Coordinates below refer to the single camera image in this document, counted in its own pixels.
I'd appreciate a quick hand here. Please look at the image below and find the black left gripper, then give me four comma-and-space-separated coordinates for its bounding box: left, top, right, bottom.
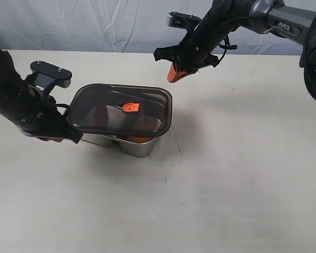
0, 79, 83, 143

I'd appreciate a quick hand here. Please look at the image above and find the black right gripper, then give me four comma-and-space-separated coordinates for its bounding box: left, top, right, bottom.
153, 1, 242, 83

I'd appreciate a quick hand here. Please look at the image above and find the dark transparent lunch box lid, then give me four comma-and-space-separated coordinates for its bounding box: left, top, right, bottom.
68, 83, 172, 138

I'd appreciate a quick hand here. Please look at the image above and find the yellow toy cheese wedge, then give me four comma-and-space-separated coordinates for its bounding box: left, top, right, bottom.
126, 118, 161, 143

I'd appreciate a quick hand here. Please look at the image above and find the red toy sausage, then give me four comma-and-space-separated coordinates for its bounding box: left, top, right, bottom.
93, 102, 108, 128

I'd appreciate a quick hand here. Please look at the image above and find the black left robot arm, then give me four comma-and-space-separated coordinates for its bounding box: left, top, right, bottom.
0, 49, 83, 143

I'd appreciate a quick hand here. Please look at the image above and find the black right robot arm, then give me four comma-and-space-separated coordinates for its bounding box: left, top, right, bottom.
153, 0, 316, 101

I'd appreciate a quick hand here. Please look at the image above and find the stainless steel lunch box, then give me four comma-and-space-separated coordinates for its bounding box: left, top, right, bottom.
82, 133, 160, 158

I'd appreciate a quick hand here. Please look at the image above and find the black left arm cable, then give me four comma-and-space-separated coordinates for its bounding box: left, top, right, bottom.
52, 103, 72, 119

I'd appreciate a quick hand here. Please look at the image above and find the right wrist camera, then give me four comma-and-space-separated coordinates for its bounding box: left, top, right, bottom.
166, 11, 202, 30

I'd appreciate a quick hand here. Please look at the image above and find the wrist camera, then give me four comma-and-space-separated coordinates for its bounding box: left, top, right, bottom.
166, 11, 202, 30
25, 61, 72, 93

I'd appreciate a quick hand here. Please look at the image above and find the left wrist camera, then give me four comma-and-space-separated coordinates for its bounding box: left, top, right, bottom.
25, 61, 72, 93

